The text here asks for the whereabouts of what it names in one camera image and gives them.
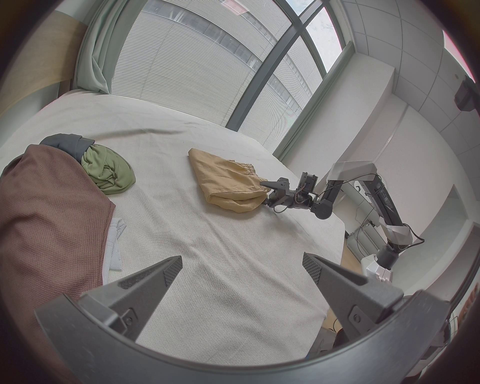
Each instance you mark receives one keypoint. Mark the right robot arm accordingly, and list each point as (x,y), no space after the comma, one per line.
(352,170)

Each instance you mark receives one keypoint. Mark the grey-green curtain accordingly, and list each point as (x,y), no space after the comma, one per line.
(93,56)

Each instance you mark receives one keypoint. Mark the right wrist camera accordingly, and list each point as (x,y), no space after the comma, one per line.
(308,179)

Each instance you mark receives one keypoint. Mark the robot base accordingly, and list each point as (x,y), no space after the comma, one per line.
(375,268)

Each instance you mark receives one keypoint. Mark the tan shorts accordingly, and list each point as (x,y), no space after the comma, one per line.
(225,180)

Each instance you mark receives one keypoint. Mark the brown garment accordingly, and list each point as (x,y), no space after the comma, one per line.
(48,217)

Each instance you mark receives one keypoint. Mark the dark grey garment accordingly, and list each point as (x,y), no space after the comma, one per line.
(63,144)

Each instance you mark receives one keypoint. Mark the bed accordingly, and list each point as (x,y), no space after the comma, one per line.
(187,243)

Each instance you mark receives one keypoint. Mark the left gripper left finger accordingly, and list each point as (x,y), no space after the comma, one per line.
(125,305)

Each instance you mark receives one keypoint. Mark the white garment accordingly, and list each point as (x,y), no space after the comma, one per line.
(114,243)

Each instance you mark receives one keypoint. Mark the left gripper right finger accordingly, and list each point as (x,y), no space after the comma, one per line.
(358,302)

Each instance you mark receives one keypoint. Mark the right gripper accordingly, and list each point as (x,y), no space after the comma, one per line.
(287,199)

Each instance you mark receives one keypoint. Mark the window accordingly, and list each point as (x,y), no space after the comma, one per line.
(187,56)

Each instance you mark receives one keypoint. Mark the green garment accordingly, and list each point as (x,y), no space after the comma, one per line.
(110,172)

